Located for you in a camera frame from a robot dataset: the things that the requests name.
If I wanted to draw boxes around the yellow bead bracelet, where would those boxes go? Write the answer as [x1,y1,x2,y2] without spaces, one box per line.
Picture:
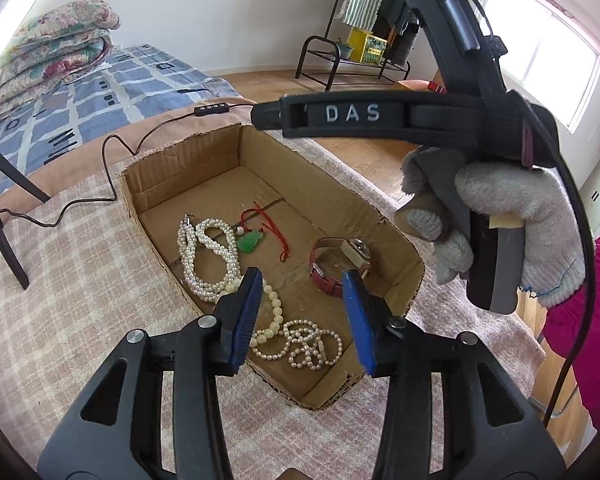
[218,278,286,348]

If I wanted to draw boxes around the right hand in grey glove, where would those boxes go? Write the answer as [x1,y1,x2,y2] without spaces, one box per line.
[396,148,585,314]

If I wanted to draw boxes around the window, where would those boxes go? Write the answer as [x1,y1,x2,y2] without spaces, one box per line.
[480,0,600,131]

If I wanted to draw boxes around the dark hanging clothes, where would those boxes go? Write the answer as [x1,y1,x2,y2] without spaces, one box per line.
[379,0,419,66]

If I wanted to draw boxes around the yellow box on rack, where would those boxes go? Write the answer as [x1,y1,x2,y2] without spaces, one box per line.
[348,28,387,64]

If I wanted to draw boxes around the magenta sleeve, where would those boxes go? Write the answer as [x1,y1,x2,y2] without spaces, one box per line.
[544,237,600,429]

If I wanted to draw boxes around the pink plaid blanket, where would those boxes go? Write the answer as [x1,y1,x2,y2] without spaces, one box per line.
[0,110,545,479]

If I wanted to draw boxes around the black clothes rack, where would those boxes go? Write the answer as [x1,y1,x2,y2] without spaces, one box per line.
[294,0,419,91]

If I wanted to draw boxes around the brown cardboard box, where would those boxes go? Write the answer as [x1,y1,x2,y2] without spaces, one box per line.
[121,125,425,410]

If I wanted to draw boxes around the blue patterned bed sheet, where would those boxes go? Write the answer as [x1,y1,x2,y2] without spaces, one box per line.
[0,44,238,176]

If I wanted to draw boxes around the folded floral quilt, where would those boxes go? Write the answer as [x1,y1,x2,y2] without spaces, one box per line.
[0,0,120,119]

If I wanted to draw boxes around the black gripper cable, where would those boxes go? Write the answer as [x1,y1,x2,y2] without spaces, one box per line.
[519,98,598,428]

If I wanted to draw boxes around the small pearl bracelet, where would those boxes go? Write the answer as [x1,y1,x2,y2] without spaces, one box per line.
[249,317,345,372]

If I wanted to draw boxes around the white pearl necklace bundle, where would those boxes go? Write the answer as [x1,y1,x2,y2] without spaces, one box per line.
[175,212,244,305]

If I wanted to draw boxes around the red strap wristwatch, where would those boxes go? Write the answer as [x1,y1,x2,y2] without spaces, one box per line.
[309,237,372,298]

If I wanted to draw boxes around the green jade pendant red cord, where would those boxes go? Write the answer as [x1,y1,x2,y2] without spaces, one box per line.
[235,201,292,265]

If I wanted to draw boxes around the black power cable with switch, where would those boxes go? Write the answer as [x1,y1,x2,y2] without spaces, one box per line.
[0,102,257,229]

